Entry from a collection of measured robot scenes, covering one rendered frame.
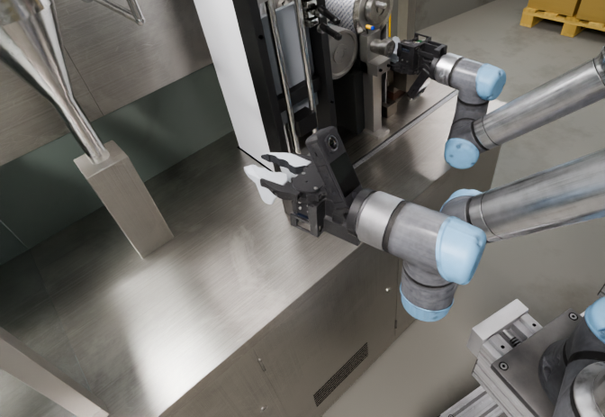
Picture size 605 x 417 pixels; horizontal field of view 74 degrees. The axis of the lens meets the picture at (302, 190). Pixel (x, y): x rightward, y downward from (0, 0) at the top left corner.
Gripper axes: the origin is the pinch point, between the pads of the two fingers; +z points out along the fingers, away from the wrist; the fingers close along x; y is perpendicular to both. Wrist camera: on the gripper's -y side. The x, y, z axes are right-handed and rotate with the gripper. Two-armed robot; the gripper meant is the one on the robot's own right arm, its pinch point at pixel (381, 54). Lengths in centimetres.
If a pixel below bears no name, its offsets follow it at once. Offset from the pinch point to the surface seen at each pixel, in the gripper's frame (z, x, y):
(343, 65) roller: -2.2, 17.1, 4.9
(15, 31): 2, 79, 37
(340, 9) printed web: 2.4, 12.3, 16.5
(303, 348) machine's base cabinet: -29, 63, -46
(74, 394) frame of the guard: -25, 103, -8
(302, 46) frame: -14.4, 38.8, 22.1
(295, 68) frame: -12.4, 39.6, 17.2
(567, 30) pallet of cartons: 42, -267, -104
